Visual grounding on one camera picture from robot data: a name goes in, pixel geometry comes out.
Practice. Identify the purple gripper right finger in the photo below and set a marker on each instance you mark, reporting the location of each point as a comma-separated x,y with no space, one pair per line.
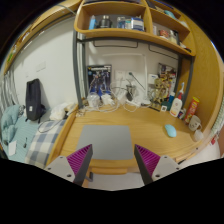
152,166

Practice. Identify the robot model kit box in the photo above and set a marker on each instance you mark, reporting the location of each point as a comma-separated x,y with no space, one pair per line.
99,78

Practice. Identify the grey mouse pad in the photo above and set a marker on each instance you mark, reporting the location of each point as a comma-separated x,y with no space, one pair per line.
109,142

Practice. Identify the white mug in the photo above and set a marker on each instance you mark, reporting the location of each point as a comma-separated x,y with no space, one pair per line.
195,123

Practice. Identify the white power adapter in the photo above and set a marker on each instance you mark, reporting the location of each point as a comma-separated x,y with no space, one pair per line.
107,100

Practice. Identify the white cloth bundle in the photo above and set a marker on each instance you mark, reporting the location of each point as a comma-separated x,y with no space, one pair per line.
62,110

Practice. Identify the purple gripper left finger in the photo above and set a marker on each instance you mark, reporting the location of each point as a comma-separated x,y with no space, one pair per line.
73,167

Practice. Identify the plaid pillow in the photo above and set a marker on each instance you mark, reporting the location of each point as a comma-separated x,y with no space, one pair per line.
43,142

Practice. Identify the white lotion pump bottle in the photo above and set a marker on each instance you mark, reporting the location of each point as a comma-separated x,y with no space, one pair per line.
177,103

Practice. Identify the groot figurine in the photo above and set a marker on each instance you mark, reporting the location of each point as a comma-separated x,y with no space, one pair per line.
158,94

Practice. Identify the blue bottle on shelf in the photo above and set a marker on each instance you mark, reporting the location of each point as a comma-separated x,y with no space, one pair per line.
93,23

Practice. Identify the dark jar on shelf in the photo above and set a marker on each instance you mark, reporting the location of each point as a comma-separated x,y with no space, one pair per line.
105,22

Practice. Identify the light blue computer mouse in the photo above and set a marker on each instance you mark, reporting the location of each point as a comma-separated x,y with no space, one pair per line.
171,131

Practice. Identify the teal blanket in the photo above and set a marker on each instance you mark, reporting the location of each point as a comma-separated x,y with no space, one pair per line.
8,121

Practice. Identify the clear glass cup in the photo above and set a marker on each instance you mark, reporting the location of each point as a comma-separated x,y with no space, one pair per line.
198,135

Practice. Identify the black backpack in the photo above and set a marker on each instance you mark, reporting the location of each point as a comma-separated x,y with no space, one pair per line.
34,108

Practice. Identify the wooden shelf unit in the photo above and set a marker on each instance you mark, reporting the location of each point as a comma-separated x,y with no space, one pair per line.
157,23

